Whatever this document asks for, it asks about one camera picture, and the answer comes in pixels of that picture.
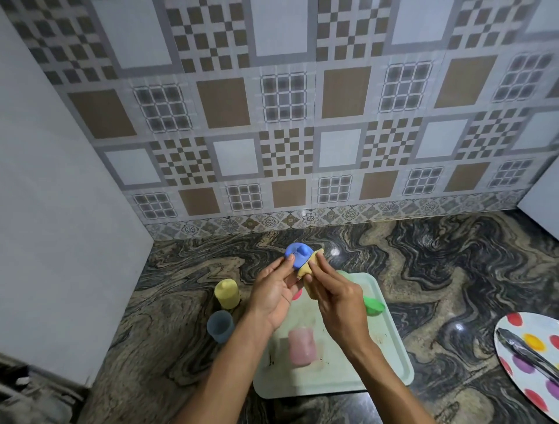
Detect person's left hand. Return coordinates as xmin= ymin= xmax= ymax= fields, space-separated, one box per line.
xmin=246 ymin=255 xmax=305 ymax=331

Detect person's right hand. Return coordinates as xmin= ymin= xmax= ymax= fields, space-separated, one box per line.
xmin=306 ymin=252 xmax=377 ymax=355

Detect yellow plastic mould piece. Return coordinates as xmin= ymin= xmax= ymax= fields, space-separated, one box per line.
xmin=297 ymin=248 xmax=326 ymax=280

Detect blue plastic mould lid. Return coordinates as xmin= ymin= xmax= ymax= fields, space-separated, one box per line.
xmin=284 ymin=242 xmax=315 ymax=268

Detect yellow plastic cup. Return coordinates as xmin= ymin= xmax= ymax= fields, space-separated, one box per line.
xmin=214 ymin=279 xmax=241 ymax=311

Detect green plastic mould piece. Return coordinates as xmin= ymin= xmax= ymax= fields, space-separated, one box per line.
xmin=362 ymin=296 xmax=386 ymax=317

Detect pink plastic cup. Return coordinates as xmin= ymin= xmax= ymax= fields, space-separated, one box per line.
xmin=288 ymin=328 xmax=318 ymax=367

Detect blue-grey plastic cup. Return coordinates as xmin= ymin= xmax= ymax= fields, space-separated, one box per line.
xmin=206 ymin=310 xmax=235 ymax=345

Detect light green plastic tray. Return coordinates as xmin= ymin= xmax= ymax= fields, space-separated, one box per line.
xmin=252 ymin=271 xmax=415 ymax=399

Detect metal tongs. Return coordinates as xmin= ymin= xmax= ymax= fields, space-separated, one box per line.
xmin=496 ymin=328 xmax=559 ymax=385

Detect white polka dot plate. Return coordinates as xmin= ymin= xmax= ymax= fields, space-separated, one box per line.
xmin=493 ymin=312 xmax=559 ymax=413

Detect dark metal appliance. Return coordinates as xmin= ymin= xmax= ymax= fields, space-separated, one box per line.
xmin=0 ymin=352 xmax=90 ymax=424

